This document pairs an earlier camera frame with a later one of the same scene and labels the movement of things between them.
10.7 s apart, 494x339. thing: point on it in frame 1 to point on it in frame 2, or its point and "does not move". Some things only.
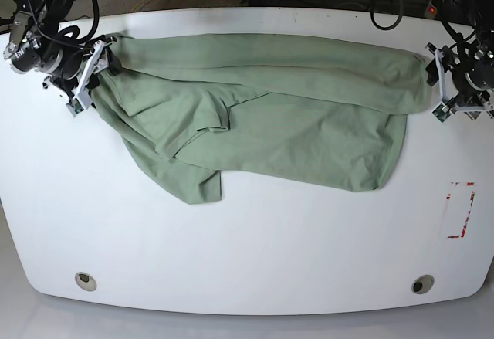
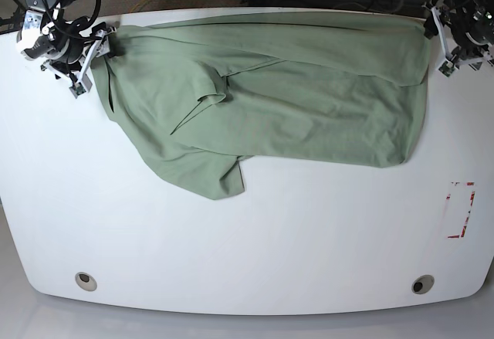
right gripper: [461, 70] to [466, 48]
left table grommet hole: [86, 281] does not move
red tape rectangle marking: [465, 225] does not move
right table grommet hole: [422, 284] does not move
